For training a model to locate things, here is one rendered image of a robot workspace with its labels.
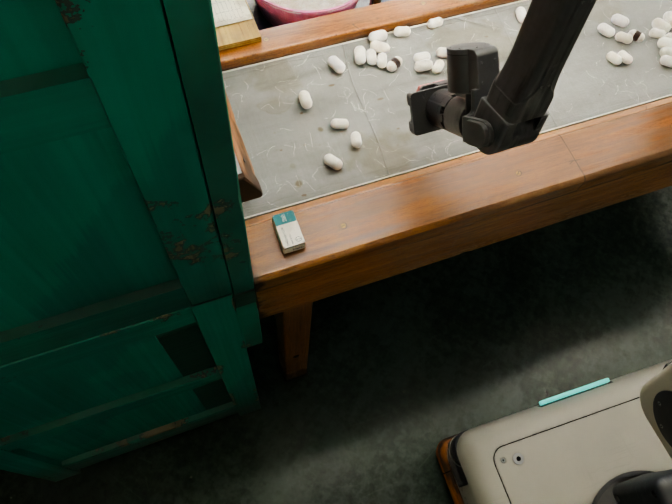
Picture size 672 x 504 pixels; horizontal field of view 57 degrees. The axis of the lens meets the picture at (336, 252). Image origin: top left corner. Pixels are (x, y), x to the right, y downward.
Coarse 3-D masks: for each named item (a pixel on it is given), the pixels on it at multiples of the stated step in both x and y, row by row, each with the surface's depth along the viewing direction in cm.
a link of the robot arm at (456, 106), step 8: (456, 96) 87; (464, 96) 82; (448, 104) 87; (456, 104) 85; (464, 104) 84; (448, 112) 86; (456, 112) 84; (464, 112) 83; (448, 120) 86; (456, 120) 84; (448, 128) 88; (456, 128) 85
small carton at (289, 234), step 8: (272, 216) 95; (280, 216) 95; (288, 216) 95; (280, 224) 94; (288, 224) 95; (296, 224) 95; (280, 232) 94; (288, 232) 94; (296, 232) 94; (280, 240) 93; (288, 240) 93; (296, 240) 94; (304, 240) 94; (288, 248) 93; (296, 248) 94
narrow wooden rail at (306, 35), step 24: (408, 0) 118; (432, 0) 119; (456, 0) 119; (480, 0) 120; (504, 0) 122; (288, 24) 114; (312, 24) 114; (336, 24) 115; (360, 24) 115; (384, 24) 116; (408, 24) 118; (240, 48) 111; (264, 48) 111; (288, 48) 112; (312, 48) 115
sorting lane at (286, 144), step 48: (528, 0) 124; (624, 0) 126; (336, 48) 116; (432, 48) 117; (576, 48) 119; (624, 48) 120; (240, 96) 110; (288, 96) 110; (336, 96) 111; (384, 96) 112; (576, 96) 114; (624, 96) 115; (288, 144) 106; (336, 144) 107; (384, 144) 107; (432, 144) 108; (288, 192) 102; (336, 192) 103
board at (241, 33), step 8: (248, 8) 113; (232, 24) 112; (240, 24) 112; (248, 24) 112; (216, 32) 111; (224, 32) 111; (232, 32) 111; (240, 32) 111; (248, 32) 111; (256, 32) 111; (224, 40) 110; (232, 40) 110; (240, 40) 110; (248, 40) 110; (256, 40) 111; (224, 48) 110
